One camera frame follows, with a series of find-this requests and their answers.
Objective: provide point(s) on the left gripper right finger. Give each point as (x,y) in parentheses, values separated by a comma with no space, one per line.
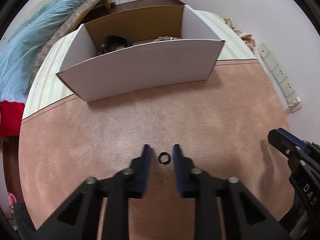
(224,208)

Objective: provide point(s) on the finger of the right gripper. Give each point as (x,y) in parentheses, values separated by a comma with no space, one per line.
(298,142)

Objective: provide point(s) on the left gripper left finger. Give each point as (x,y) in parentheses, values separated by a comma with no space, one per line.
(78,216)

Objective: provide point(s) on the black smart band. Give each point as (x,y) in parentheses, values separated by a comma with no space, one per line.
(110,43)

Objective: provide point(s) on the dark fluffy stool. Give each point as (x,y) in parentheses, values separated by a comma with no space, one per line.
(25,226)

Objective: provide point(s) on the pink slippers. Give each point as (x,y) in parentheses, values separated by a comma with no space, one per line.
(12,201)

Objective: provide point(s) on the checkered beige cloth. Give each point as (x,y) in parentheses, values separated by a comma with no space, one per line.
(245,37)

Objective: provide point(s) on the red bed sheet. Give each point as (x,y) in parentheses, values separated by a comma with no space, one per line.
(11,118)

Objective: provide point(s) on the white cardboard box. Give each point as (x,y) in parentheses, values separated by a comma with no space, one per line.
(171,44)

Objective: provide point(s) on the light blue duvet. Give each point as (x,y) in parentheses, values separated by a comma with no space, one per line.
(19,55)

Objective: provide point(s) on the bed with patterned mattress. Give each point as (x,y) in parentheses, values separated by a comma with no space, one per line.
(66,27)

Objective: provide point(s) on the white wall socket strip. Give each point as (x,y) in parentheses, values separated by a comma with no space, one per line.
(293,101)

